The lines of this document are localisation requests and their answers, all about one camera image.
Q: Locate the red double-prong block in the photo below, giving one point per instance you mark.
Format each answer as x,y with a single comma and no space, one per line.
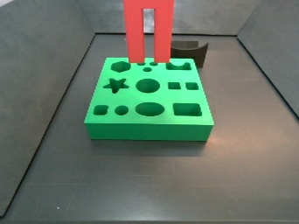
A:
163,25

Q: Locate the black curved block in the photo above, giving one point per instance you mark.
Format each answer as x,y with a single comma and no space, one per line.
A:
189,49

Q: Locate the green shape-sorting board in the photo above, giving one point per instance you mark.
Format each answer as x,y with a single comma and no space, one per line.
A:
150,101

